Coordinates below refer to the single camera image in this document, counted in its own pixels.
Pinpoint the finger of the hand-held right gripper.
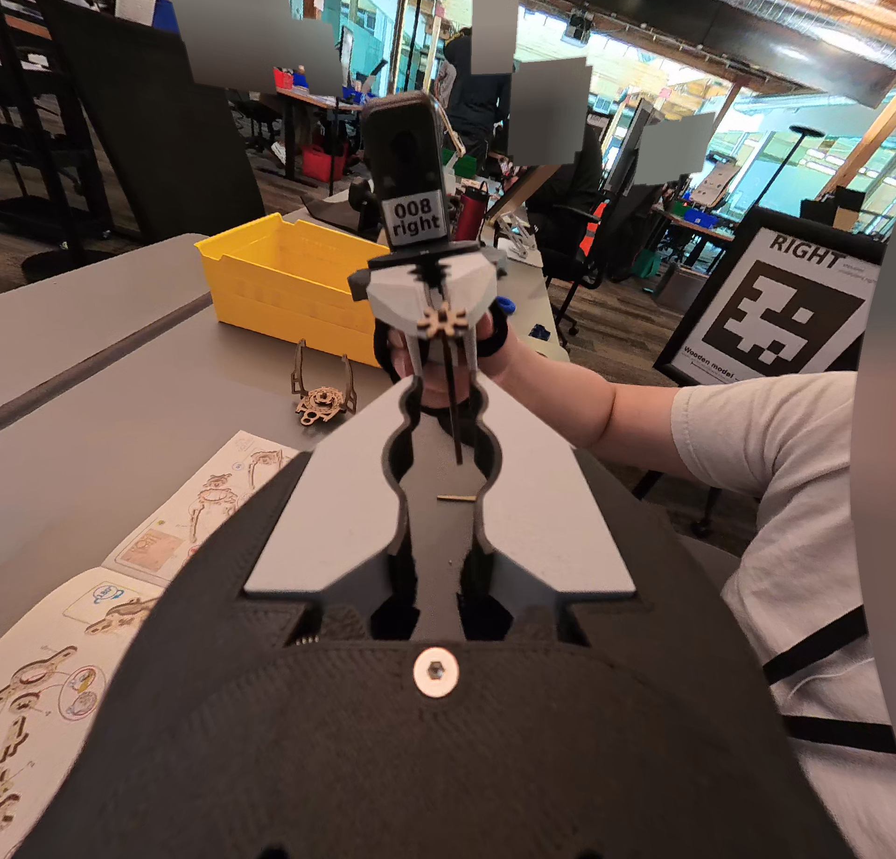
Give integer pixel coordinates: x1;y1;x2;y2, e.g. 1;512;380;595
367;268;438;383
438;254;502;384

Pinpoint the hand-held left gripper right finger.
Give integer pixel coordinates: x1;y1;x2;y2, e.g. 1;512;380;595
458;372;638;642

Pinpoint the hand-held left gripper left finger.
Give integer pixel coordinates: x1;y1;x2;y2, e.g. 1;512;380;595
244;375;424;642

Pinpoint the assembled wooden sub-model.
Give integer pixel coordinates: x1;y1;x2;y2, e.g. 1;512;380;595
290;339;358;427

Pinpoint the person's right hand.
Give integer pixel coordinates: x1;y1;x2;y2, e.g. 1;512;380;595
387;327;527;410

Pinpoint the white folding stand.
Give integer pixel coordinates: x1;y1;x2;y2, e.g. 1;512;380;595
498;208;546;258

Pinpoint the black knobbed stand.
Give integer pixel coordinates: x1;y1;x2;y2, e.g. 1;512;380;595
302;176;382;242

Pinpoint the red water bottle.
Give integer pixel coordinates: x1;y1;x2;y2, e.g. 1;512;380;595
454;182;491;243

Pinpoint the red storage bin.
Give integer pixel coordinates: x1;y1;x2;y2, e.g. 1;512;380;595
302;147;349;182

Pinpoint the black office chair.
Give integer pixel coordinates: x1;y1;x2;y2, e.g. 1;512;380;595
542;201;613;349

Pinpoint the wooden display board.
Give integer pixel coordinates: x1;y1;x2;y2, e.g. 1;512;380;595
484;165;561;224

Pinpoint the wooden office desk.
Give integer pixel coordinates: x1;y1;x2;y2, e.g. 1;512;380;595
275;85;365;188

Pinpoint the yellow plastic bin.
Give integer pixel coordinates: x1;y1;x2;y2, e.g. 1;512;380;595
195;214;393;369

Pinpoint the grey storage box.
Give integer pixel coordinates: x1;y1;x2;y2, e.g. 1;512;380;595
657;264;693;312

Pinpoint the black partition panel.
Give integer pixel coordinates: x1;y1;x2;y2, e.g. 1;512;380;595
35;0;267;244

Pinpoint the person in white shirt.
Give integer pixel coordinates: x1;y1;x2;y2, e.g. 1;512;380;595
672;369;896;859

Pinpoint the blue storage bin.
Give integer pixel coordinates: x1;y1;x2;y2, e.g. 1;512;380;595
115;0;179;34

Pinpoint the printed instruction booklet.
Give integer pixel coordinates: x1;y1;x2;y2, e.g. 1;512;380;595
0;431;302;856

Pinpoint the black framed marker sign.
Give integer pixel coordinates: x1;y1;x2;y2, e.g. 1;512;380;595
653;206;886;387

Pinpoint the black floor lamp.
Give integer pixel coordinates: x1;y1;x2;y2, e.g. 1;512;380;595
759;126;826;210

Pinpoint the black strap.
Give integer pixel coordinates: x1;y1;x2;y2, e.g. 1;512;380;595
762;606;896;755

